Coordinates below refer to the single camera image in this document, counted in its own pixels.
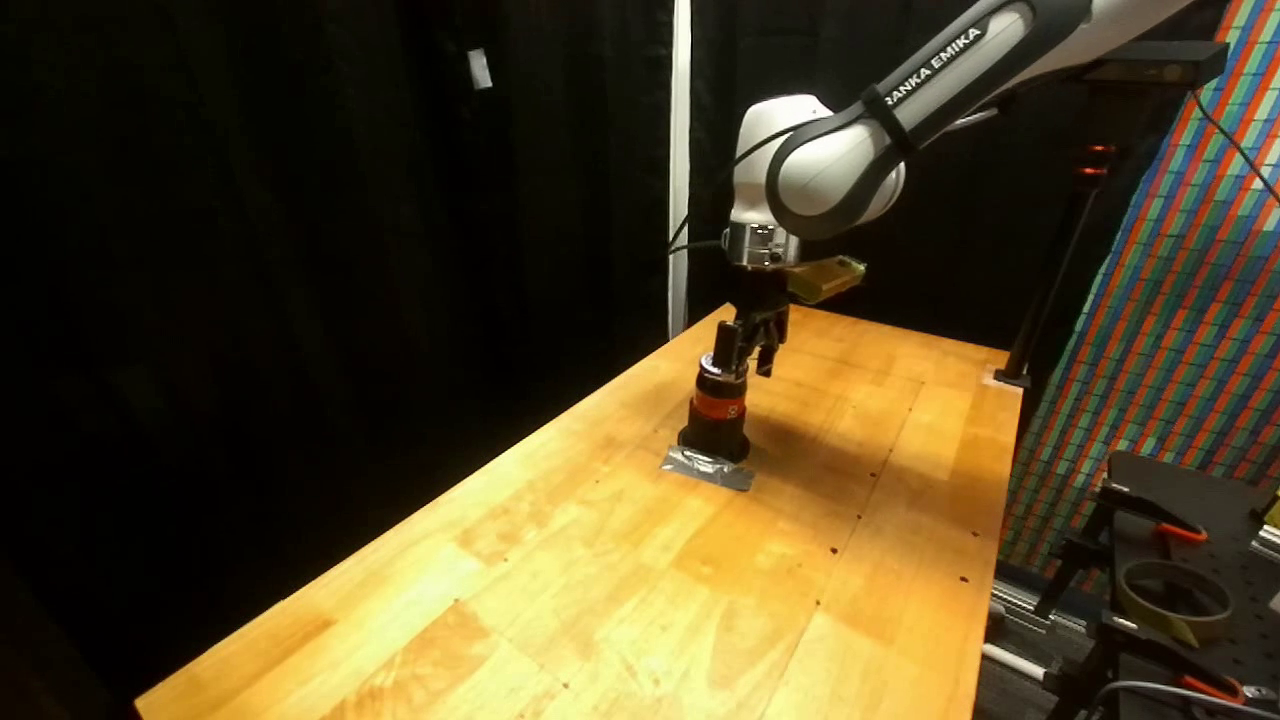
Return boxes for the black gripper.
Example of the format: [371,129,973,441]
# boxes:
[707,254,795,385]

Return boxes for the orange rubber band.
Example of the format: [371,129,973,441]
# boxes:
[687,385,753,423]

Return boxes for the dark cup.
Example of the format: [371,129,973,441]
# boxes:
[675,356,757,467]

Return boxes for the shiny yellow box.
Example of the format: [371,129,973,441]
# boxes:
[785,252,873,304]

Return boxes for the colourful patterned panel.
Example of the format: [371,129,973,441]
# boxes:
[1001,0,1280,581]

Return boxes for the clear tape roll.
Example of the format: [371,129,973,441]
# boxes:
[1114,555,1239,640]

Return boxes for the grey base plate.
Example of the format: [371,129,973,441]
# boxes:
[661,445,760,497]

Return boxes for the white vertical post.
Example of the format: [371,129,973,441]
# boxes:
[664,0,696,344]

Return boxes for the black clamp orange handle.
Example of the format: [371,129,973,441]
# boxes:
[1034,478,1219,621]

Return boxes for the thin black cable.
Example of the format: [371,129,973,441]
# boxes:
[1189,79,1280,211]

